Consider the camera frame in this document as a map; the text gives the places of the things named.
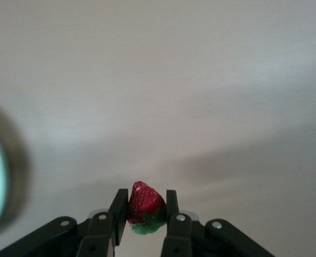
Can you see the red strawberry with green leaves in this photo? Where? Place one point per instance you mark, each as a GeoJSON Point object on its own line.
{"type": "Point", "coordinates": [144, 200]}

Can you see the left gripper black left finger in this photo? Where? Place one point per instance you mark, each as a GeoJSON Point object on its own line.
{"type": "Point", "coordinates": [67, 238]}

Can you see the brown table cloth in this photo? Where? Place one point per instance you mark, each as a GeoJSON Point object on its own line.
{"type": "Point", "coordinates": [158, 80]}

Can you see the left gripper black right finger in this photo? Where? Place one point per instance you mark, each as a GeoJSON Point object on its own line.
{"type": "Point", "coordinates": [201, 241]}

